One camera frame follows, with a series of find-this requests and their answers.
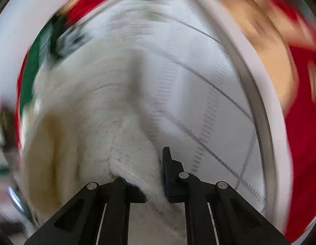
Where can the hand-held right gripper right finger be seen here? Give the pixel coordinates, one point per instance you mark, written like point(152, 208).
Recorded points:
point(167, 181)

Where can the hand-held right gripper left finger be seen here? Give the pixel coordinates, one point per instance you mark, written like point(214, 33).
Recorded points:
point(117, 191)

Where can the white fluffy garment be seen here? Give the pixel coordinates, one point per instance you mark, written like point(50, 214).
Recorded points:
point(84, 132)

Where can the white checked printed sheet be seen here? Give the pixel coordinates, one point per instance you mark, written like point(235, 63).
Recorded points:
point(198, 94)

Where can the red floral blanket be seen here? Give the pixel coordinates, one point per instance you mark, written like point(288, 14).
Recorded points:
point(305, 132)

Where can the dark green garment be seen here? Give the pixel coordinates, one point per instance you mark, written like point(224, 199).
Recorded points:
point(30, 69)

